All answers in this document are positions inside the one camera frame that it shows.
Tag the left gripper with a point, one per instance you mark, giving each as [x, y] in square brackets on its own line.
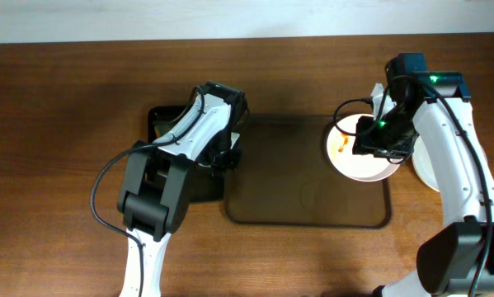
[220, 158]

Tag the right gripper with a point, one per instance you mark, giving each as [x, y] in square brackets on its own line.
[383, 151]

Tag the cream white plate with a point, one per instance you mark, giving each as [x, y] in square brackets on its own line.
[422, 165]

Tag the pink white plate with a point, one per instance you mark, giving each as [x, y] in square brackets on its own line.
[362, 168]

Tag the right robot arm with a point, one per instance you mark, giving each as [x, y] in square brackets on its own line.
[435, 106]

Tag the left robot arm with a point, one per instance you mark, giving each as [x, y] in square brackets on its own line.
[185, 164]

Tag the black plastic tray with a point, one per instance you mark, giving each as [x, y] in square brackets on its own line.
[160, 119]

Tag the brown serving tray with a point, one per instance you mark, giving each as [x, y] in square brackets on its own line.
[284, 177]

